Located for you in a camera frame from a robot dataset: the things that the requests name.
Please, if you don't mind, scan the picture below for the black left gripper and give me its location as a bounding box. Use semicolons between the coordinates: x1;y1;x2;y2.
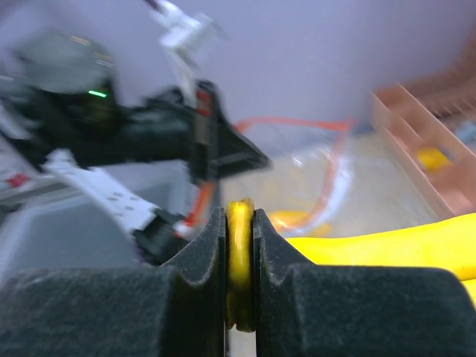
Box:
114;80;271;184

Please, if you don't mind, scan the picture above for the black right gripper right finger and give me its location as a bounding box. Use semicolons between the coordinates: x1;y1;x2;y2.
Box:
252;210;475;356

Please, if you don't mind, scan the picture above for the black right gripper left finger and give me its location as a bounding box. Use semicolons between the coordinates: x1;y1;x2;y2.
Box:
1;208;226;356

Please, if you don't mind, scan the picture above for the clear zip bag orange zipper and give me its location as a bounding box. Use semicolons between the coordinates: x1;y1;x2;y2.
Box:
174;115;358;239

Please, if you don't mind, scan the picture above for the yellow banana bunch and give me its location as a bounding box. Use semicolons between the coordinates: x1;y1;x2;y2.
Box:
225;199;475;332

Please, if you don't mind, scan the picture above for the yellow mango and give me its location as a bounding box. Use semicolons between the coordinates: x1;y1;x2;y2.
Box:
268;210;332;238

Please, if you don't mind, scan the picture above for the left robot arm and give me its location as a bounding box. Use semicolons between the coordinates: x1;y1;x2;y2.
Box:
1;33;270;356

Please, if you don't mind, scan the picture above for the pink desk file organizer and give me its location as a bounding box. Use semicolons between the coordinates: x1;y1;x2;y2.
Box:
372;36;475;219

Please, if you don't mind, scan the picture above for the yellow block in organizer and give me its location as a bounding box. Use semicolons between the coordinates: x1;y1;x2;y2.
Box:
416;147;452;173

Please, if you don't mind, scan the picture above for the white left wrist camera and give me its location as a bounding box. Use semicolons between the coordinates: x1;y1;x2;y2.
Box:
147;1;224;106

